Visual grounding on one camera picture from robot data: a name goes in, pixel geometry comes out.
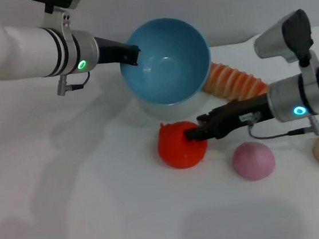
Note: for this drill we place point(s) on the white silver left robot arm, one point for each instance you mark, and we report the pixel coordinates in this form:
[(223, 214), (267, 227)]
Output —
[(10, 50)]

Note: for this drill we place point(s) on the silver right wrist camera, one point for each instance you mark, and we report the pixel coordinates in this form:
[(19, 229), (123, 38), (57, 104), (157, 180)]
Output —
[(288, 38)]

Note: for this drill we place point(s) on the pink round bun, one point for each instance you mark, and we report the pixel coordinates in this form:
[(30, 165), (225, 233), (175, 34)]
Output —
[(253, 160)]

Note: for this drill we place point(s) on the orange toy fruit with stem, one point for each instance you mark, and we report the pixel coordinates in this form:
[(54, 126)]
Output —
[(177, 152)]

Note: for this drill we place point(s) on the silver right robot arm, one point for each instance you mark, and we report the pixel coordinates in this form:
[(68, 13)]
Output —
[(309, 93)]

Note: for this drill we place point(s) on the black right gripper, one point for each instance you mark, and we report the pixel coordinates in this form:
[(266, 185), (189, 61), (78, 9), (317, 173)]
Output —
[(242, 114)]

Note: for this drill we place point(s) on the orange striped bread loaf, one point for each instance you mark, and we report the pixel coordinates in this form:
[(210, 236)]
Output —
[(236, 83)]

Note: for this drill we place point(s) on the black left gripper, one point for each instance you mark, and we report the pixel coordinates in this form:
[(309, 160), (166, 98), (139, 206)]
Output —
[(110, 51)]

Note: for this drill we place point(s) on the blue bowl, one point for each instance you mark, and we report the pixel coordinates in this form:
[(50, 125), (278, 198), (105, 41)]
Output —
[(167, 63)]

